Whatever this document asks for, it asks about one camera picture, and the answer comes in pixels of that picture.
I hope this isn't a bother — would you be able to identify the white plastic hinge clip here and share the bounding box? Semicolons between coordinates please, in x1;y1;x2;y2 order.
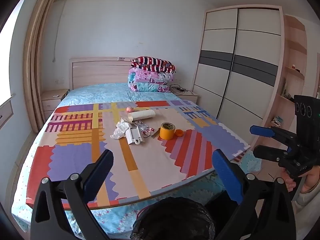
125;126;145;145

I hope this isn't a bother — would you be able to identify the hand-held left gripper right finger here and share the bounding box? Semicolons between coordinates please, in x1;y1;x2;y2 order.
212;149;297;240

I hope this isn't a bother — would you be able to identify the red pill blister pack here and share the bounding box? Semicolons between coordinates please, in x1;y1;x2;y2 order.
140;127;155;138

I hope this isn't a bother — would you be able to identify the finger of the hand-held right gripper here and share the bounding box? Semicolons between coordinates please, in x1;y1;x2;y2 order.
253;144;297;166
250;125;298;147

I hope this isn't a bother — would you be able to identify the wooden window frame trim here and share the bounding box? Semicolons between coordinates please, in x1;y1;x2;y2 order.
23;0;67;133

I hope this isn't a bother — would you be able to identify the person's right forearm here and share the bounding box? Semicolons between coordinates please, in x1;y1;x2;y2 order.
291;183;320;215

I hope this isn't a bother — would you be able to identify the wooden bed headboard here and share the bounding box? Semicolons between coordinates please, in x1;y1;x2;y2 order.
69;57;135;90

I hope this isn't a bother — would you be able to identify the white paper roll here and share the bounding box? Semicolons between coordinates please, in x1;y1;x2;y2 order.
127;110;156;123

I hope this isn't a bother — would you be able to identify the stack of books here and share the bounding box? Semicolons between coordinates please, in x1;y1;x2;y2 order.
271;116;284;128

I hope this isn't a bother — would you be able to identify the wooden nightstand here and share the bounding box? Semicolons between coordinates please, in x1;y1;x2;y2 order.
41;89;69;114
179;90;200;104

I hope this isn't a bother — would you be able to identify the white tissue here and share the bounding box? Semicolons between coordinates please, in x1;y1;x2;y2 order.
110;118;133;140

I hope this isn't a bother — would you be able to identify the black cable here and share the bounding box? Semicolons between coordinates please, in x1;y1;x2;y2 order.
169;84;188;93

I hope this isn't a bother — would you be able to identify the white sliding door wardrobe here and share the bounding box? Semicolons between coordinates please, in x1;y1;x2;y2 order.
191;4;285;150

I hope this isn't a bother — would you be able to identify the window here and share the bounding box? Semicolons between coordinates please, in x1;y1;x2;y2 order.
0;12;28;105

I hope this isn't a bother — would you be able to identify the bin with black bag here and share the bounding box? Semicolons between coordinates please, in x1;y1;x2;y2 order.
130;196;217;240

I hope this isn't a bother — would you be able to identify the pink blue printed folded quilt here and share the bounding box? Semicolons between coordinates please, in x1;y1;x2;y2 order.
128;67;175;93

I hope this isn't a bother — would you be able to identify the person's right hand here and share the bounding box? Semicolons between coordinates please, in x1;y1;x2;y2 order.
280;166;320;193

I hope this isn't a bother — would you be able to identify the air conditioner power cord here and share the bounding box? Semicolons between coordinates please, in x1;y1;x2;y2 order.
52;0;67;63

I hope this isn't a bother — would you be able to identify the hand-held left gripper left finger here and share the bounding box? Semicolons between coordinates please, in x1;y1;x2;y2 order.
31;149;115;240

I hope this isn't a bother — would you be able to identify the colourful patterned mat board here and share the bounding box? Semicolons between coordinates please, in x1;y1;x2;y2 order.
26;99;252;209

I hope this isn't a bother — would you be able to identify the yellow tape roll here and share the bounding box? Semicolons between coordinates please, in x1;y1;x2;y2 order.
159;122;176;140

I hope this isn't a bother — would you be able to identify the bed with blue floral sheet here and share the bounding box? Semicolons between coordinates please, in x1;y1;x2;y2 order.
5;82;262;233

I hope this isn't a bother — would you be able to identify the wooden corner shelf unit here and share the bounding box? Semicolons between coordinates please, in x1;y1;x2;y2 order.
260;15;308;140

